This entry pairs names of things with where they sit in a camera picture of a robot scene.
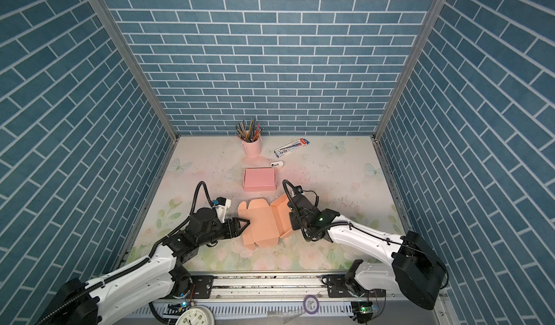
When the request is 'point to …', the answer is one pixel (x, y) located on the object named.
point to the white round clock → (198, 315)
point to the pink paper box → (263, 179)
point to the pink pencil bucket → (253, 149)
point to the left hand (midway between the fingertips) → (247, 225)
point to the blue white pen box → (291, 147)
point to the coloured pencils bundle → (252, 134)
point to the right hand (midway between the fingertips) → (293, 211)
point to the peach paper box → (268, 222)
